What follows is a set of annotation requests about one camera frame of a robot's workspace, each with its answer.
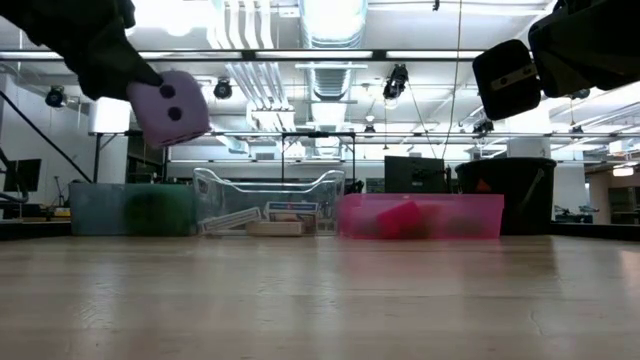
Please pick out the blue card pack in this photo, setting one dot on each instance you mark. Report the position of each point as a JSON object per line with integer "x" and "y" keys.
{"x": 291, "y": 207}

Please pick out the silver ventilation duct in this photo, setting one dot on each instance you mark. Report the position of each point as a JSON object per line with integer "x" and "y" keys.
{"x": 332, "y": 30}

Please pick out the purple foam die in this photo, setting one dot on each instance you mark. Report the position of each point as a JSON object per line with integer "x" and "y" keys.
{"x": 187, "y": 100}

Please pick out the green foam die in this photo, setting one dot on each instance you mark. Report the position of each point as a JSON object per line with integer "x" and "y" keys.
{"x": 150, "y": 212}

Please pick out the black ceiling camera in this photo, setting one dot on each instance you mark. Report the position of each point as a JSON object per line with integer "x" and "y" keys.
{"x": 396, "y": 80}
{"x": 222, "y": 89}
{"x": 55, "y": 96}

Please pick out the black background rack frame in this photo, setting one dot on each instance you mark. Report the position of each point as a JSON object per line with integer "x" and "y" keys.
{"x": 320, "y": 134}

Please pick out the black bucket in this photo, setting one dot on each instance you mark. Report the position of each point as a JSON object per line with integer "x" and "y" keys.
{"x": 505, "y": 180}

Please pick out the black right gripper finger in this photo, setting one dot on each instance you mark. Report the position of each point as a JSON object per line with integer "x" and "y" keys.
{"x": 507, "y": 95}

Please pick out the white square panel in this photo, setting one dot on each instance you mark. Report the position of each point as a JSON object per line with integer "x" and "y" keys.
{"x": 109, "y": 116}

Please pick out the black computer monitor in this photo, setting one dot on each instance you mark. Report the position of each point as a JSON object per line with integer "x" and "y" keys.
{"x": 22, "y": 175}
{"x": 414, "y": 174}

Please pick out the white card box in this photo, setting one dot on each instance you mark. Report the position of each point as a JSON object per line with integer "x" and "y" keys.
{"x": 230, "y": 221}

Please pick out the red toy block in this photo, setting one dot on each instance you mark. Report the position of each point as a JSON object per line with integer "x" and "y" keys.
{"x": 400, "y": 220}

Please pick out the pink plastic bin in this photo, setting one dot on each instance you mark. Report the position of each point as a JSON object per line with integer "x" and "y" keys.
{"x": 450, "y": 207}

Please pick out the grey translucent plastic bin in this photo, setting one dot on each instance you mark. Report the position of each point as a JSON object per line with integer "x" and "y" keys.
{"x": 95, "y": 210}

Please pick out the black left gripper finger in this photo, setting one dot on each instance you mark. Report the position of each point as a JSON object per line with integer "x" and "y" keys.
{"x": 110, "y": 65}

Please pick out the clear plastic bin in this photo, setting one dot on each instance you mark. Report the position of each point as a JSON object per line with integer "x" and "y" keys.
{"x": 225, "y": 197}

